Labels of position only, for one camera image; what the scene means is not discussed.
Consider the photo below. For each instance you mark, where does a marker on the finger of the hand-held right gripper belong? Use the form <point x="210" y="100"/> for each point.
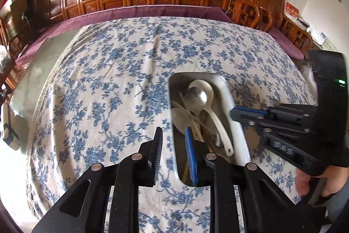
<point x="248" y="113"/>
<point x="272" y="126"/>

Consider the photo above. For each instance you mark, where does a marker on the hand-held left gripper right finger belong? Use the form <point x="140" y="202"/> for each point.
<point x="190" y="153"/>

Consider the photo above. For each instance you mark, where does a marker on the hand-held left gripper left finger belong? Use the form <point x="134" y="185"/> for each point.
<point x="158" y="151"/>

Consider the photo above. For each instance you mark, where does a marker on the grey rectangular tray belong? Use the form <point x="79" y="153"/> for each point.
<point x="240" y="140"/>

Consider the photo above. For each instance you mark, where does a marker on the large white ceramic spoon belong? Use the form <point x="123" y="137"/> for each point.
<point x="220" y="123"/>

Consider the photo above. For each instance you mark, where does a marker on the wooden chopstick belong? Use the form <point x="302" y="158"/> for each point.
<point x="190" y="121"/>

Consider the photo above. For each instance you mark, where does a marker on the white plastic spoon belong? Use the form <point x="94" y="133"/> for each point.
<point x="181" y="119"/>

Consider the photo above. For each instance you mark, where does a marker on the metal spoon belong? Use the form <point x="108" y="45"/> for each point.
<point x="197" y="98"/>

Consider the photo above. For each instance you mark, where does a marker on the person's right hand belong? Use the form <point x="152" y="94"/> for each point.
<point x="331" y="183"/>

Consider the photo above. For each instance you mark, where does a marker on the white paper box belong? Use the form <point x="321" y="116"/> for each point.
<point x="317" y="35"/>

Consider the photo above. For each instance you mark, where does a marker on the blue floral tablecloth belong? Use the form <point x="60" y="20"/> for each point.
<point x="109" y="72"/>

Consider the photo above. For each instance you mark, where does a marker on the red card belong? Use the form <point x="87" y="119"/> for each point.
<point x="291" y="10"/>

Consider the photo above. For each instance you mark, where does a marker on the purple tablecloth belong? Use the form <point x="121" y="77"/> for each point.
<point x="136" y="10"/>

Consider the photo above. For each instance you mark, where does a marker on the white plastic bag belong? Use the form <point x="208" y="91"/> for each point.
<point x="5" y="58"/>

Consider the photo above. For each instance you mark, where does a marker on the wooden chair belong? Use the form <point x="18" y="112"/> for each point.
<point x="13" y="39"/>

